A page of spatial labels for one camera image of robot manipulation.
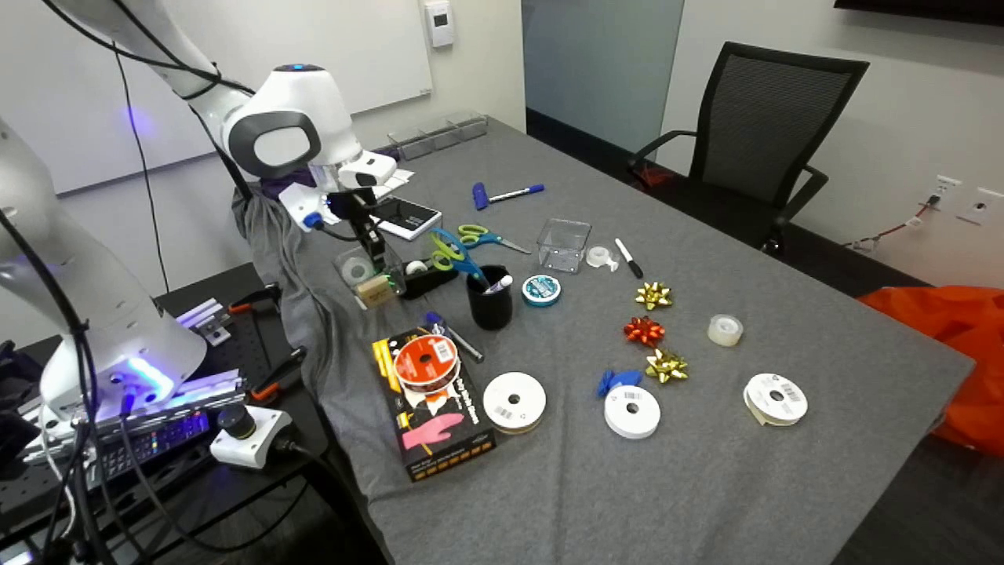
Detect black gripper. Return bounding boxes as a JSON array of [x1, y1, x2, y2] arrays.
[[327, 189, 385, 275]]

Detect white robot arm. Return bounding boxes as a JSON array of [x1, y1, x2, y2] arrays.
[[0, 0, 398, 417]]

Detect black tray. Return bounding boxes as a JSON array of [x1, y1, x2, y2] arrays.
[[396, 258, 453, 302]]

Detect green blue scissors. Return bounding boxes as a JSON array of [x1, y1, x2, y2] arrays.
[[429, 222, 524, 277]]

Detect blue pen near cup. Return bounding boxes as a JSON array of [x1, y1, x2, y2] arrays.
[[424, 311, 484, 366]]

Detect blue white marker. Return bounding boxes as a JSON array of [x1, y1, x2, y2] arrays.
[[471, 183, 545, 210]]

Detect black pen cup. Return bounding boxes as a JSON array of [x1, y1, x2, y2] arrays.
[[464, 264, 511, 330]]

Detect black flat product box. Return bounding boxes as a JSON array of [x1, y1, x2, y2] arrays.
[[370, 330, 496, 483]]

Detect teal ribbon spool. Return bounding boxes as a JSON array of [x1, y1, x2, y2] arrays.
[[521, 275, 560, 307]]

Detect grey table cloth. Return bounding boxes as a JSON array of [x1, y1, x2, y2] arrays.
[[234, 127, 969, 565]]

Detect clear square plastic box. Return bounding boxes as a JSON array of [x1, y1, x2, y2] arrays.
[[535, 218, 588, 275]]

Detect white ribbon spool left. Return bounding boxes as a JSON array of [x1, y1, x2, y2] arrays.
[[484, 371, 545, 433]]

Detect white ribbon spool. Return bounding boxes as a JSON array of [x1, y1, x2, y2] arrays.
[[602, 385, 661, 441], [744, 373, 809, 428], [484, 371, 545, 433]]

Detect small clear tape dispenser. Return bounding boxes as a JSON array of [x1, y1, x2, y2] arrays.
[[586, 246, 619, 275]]

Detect black marker pen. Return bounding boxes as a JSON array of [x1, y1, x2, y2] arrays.
[[613, 239, 643, 281]]

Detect red gift bow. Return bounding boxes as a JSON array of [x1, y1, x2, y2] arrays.
[[625, 316, 664, 347]]

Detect gold gift bow upper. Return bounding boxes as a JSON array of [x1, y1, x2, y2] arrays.
[[634, 283, 670, 311]]

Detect gold gift bow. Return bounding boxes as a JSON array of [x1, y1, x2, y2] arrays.
[[634, 283, 670, 311], [645, 349, 691, 385]]

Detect blue gift bow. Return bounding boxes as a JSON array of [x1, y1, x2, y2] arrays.
[[595, 371, 643, 398]]

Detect white ribbon spool middle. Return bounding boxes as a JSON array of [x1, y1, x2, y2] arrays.
[[602, 385, 661, 441]]

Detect gold gift bow lower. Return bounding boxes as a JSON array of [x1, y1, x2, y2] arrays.
[[645, 349, 691, 385]]

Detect whiteboard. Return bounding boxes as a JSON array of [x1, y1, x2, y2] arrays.
[[0, 0, 431, 194]]

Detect black office chair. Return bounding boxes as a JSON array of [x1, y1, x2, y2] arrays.
[[628, 40, 867, 255]]

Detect white ribbon spool right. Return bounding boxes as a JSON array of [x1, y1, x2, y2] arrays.
[[744, 373, 809, 428]]

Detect orange bag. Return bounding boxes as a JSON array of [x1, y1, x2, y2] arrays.
[[863, 287, 1004, 454]]

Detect white wall thermostat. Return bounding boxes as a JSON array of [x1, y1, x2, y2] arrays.
[[424, 0, 453, 52]]

